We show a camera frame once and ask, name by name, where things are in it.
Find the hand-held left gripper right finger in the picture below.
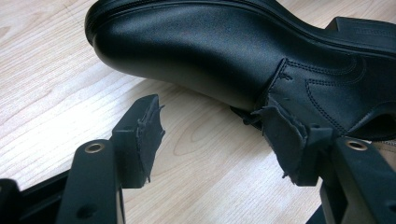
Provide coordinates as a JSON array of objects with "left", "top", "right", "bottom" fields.
[{"left": 250, "top": 105, "right": 396, "bottom": 224}]

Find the black leather shoe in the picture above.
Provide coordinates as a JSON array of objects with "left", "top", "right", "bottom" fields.
[{"left": 84, "top": 0, "right": 396, "bottom": 142}]

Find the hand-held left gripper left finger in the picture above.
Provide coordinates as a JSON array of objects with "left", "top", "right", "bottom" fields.
[{"left": 56, "top": 93, "right": 166, "bottom": 224}]

